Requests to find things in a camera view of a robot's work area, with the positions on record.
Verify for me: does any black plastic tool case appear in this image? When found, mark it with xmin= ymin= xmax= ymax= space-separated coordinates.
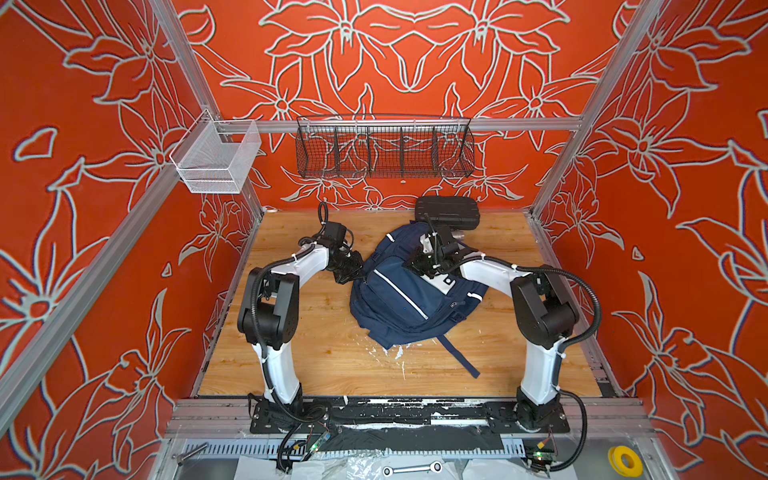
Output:
xmin=414 ymin=196 xmax=481 ymax=230

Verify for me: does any white wire wall basket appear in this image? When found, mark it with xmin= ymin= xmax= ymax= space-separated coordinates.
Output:
xmin=170 ymin=109 xmax=262 ymax=194

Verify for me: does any black wire wall basket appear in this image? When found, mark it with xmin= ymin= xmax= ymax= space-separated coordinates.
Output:
xmin=295 ymin=113 xmax=476 ymax=180

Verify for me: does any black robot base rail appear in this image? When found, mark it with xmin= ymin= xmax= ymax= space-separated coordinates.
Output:
xmin=247 ymin=394 xmax=571 ymax=434

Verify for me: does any silver combination wrench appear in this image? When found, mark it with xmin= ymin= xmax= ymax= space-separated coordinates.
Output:
xmin=382 ymin=461 xmax=443 ymax=478

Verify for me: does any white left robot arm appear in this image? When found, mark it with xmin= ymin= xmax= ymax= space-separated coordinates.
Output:
xmin=237 ymin=220 xmax=363 ymax=423

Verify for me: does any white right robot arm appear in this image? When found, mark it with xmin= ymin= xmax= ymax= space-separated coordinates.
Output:
xmin=407 ymin=226 xmax=602 ymax=432

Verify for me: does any navy blue student backpack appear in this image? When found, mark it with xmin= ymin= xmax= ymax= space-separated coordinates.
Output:
xmin=350 ymin=222 xmax=488 ymax=378

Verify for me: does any yellow tape roll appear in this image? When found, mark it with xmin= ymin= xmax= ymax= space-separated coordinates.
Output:
xmin=608 ymin=445 xmax=644 ymax=478

